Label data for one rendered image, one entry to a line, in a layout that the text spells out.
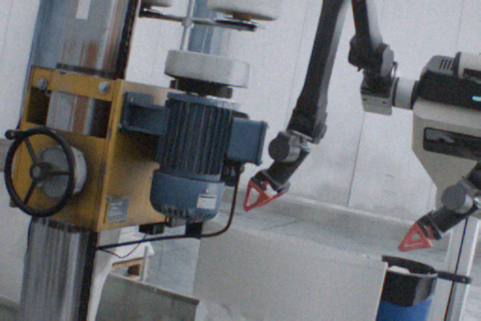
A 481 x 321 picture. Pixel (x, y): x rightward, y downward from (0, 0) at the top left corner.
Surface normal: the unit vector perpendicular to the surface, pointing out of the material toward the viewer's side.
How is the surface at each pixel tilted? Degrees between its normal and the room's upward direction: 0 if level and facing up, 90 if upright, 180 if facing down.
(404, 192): 90
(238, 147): 90
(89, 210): 90
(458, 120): 40
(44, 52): 90
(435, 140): 130
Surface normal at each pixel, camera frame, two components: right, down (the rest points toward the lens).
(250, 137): 0.10, 0.07
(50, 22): -0.31, 0.00
